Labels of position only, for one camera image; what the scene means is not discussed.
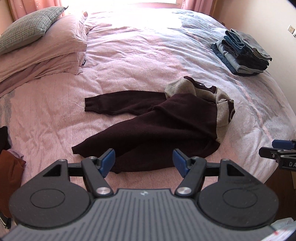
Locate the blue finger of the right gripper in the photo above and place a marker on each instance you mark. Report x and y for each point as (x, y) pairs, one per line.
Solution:
(276, 154)
(284, 144)

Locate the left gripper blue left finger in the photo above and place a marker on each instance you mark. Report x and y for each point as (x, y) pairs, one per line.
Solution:
(95, 170)

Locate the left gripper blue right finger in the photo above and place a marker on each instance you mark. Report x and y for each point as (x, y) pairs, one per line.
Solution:
(192, 171)

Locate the rust brown garment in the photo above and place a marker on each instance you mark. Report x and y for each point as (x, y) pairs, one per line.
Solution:
(12, 167)

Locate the pink curtain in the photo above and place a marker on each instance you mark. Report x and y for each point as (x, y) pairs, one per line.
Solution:
(20, 8)

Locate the stack of folded jeans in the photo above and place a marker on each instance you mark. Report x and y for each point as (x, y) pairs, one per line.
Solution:
(241, 53)

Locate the maroon and grey sweater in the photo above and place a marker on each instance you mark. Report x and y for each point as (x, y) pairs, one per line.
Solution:
(187, 115)

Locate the folded pink duvet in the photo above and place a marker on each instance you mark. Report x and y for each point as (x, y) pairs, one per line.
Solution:
(69, 63)

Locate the grey checked pillow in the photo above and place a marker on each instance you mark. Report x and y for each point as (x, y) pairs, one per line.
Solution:
(29, 28)

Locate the pink and grey bedspread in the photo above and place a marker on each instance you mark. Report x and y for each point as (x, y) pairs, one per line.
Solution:
(45, 117)

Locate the pink pillow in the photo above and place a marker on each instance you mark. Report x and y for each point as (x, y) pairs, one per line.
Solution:
(67, 35)

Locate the wall socket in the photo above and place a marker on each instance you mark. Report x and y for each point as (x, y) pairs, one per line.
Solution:
(291, 29)

